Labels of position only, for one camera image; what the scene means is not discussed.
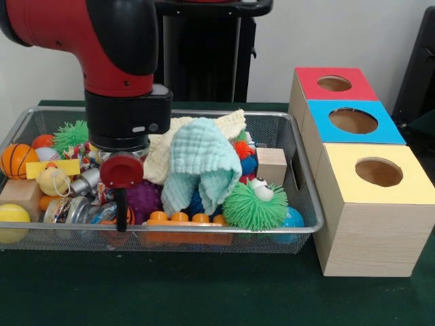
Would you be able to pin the dark green side table cloth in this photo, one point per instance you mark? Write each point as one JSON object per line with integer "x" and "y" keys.
{"x": 423, "y": 130}

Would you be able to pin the light blue waffle cloth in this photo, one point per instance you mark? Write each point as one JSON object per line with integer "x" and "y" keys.
{"x": 197, "y": 156}

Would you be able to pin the small green puffer ball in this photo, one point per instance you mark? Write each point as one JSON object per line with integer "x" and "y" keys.
{"x": 73, "y": 134}

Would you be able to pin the wooden cube block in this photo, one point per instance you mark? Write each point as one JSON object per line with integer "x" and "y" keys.
{"x": 270, "y": 164}

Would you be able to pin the black robot stand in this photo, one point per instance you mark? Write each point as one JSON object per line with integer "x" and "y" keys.
{"x": 210, "y": 51}

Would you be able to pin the purple spiky ball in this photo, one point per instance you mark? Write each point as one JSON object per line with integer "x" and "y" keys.
{"x": 144, "y": 200}

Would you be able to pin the orange toy brick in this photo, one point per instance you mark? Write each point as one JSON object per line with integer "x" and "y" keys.
{"x": 183, "y": 220}

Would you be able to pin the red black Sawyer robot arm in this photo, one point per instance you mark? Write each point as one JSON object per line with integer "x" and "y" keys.
{"x": 112, "y": 51}

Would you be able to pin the yellow rubber duck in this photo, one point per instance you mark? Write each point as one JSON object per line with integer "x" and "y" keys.
{"x": 51, "y": 181}

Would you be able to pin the small orange basketball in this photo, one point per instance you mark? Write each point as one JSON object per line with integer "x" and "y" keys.
{"x": 17, "y": 161}

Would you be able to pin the yellow ball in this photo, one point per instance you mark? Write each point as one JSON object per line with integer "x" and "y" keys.
{"x": 13, "y": 215}

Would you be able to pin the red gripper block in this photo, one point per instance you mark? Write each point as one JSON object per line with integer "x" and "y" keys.
{"x": 121, "y": 170}

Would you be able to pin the wooden box with three holes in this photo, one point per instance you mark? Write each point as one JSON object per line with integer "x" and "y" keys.
{"x": 367, "y": 237}

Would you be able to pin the cream waffle cloth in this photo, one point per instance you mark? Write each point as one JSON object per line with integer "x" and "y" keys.
{"x": 159, "y": 156}

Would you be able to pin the shallow clear mesh bin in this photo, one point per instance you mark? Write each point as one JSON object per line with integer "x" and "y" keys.
{"x": 51, "y": 244}

